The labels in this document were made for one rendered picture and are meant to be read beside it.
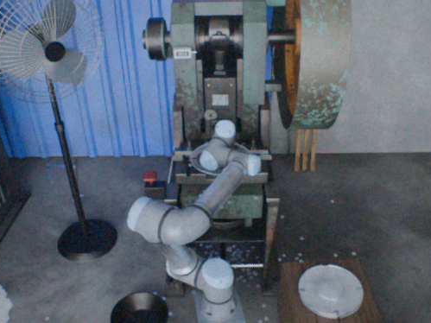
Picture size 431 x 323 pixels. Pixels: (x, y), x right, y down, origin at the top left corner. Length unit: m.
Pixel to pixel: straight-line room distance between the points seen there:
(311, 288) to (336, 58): 1.02
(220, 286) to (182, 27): 1.03
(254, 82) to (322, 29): 0.45
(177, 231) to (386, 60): 2.48
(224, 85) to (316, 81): 0.49
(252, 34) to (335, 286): 1.16
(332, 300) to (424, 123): 2.14
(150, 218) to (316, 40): 0.83
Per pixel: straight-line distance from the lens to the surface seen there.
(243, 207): 2.13
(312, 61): 1.61
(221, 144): 1.64
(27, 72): 2.14
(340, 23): 1.62
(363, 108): 3.56
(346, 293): 2.07
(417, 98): 3.67
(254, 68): 1.89
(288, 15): 2.28
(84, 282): 2.66
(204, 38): 1.94
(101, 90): 3.41
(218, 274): 1.67
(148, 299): 2.44
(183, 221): 1.32
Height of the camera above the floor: 1.91
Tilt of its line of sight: 33 degrees down
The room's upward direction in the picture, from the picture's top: 2 degrees counter-clockwise
